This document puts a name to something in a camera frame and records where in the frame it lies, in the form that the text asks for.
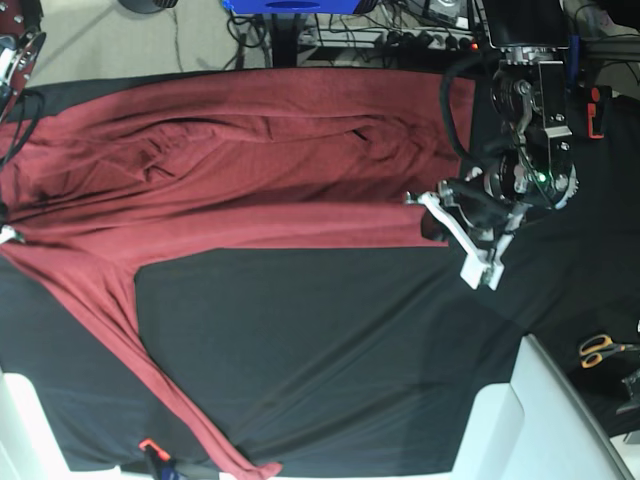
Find white power strip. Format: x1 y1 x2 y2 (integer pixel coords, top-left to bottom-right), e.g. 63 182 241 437
298 26 480 52

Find red and black clamp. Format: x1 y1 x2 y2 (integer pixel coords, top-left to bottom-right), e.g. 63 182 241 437
587 85 612 140

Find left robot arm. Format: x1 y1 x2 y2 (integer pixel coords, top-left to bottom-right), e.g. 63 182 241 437
406 1 579 289

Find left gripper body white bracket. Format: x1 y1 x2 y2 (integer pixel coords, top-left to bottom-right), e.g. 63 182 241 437
404 167 530 291

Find dark red long-sleeve shirt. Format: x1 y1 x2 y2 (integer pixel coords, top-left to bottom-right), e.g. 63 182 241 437
1 68 459 479

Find blue and orange clamp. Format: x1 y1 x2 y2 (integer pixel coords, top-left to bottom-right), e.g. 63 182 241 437
138 438 184 480

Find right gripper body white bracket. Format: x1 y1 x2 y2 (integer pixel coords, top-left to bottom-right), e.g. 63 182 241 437
0 224 25 245

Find blue plastic bin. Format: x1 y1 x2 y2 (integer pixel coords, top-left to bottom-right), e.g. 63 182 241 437
222 0 378 15

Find white foam block right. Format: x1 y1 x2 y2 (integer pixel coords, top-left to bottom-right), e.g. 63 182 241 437
450 334 633 480

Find black table cloth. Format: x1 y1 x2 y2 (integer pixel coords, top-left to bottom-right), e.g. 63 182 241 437
1 74 639 477

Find yellow handled scissors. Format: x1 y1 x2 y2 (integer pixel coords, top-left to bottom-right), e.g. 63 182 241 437
578 334 639 369

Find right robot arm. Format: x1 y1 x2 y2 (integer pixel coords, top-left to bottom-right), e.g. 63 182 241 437
1 1 46 169

